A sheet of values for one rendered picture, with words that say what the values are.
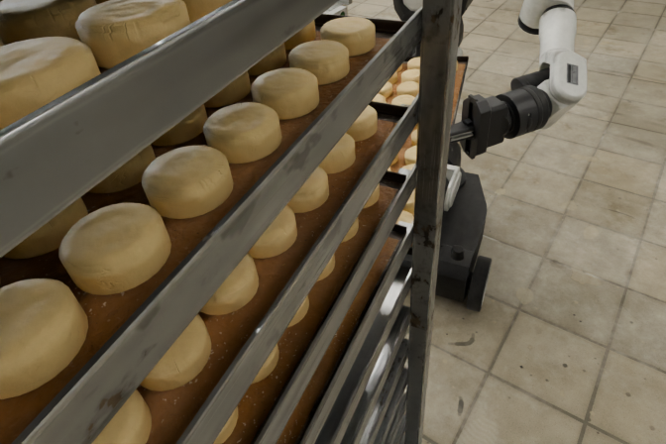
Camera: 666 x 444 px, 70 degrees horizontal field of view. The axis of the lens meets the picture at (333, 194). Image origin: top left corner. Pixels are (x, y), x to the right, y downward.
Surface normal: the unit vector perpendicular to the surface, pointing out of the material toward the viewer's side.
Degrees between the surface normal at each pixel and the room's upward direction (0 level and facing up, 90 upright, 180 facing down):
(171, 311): 90
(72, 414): 90
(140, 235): 0
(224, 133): 0
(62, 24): 90
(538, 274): 0
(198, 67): 90
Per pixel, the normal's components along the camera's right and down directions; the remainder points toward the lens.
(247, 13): 0.90, 0.22
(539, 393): -0.07, -0.77
